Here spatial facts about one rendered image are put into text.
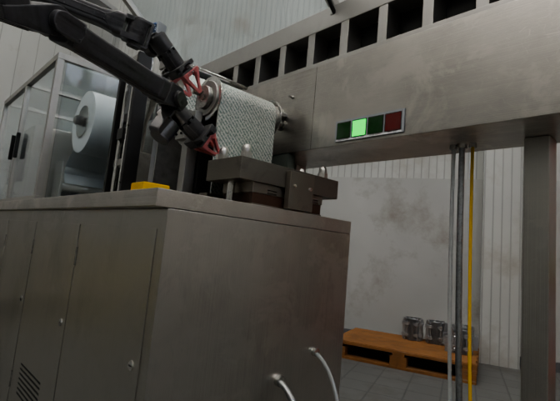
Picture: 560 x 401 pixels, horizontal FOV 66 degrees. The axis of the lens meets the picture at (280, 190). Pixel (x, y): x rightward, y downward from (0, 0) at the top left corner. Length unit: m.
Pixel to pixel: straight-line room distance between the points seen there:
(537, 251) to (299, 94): 0.90
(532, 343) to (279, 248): 0.66
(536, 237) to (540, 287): 0.12
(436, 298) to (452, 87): 3.27
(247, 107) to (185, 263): 0.64
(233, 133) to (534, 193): 0.86
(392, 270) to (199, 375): 3.46
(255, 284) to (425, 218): 3.37
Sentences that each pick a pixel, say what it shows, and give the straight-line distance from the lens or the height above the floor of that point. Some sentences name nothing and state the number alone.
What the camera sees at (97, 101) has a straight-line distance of 2.32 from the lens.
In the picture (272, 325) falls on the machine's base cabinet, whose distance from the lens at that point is 1.15.
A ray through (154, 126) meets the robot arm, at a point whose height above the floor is 1.09.
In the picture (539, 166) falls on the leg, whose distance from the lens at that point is 1.27.
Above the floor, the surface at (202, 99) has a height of 1.24.
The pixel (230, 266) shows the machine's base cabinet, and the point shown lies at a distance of 1.04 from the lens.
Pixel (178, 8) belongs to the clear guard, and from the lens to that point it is 2.19.
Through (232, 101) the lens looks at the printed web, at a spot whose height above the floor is 1.24.
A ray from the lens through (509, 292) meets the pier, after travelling 4.18.
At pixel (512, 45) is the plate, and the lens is 1.22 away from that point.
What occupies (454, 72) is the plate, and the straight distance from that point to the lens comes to 1.25.
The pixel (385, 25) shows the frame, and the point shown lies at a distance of 1.45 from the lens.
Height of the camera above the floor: 0.79
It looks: 8 degrees up
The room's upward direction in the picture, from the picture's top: 5 degrees clockwise
